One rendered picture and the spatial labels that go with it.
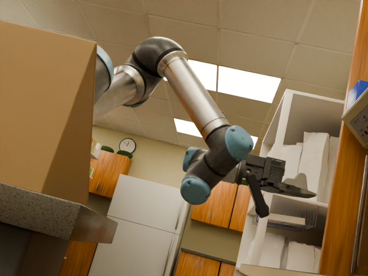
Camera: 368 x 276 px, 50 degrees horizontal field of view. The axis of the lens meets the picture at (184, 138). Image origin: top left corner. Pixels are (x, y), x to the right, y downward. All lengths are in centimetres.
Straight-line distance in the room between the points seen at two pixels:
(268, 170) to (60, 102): 67
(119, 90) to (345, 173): 85
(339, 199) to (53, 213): 116
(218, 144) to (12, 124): 51
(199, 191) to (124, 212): 513
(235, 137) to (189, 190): 18
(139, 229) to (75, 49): 550
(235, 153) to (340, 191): 64
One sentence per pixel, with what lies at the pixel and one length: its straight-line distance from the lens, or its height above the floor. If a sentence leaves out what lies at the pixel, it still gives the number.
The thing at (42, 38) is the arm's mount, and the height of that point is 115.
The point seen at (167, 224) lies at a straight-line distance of 594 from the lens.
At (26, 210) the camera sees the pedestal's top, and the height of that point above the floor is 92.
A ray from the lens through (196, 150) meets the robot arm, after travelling 107.
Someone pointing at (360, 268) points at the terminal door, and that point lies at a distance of 133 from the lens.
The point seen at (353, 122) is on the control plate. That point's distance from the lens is 144.
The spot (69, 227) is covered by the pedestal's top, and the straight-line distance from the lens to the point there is 44.
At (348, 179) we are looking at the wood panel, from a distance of 149.
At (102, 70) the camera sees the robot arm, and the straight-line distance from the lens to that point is 76.
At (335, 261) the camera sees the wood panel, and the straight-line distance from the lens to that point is 144.
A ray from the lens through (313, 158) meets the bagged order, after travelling 244.
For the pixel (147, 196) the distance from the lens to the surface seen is 604.
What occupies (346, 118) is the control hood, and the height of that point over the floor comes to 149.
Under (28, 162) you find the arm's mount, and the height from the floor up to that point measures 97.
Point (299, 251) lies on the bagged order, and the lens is 235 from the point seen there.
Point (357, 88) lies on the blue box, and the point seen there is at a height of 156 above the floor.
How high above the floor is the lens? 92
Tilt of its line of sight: 16 degrees up
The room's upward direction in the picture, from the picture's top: 15 degrees clockwise
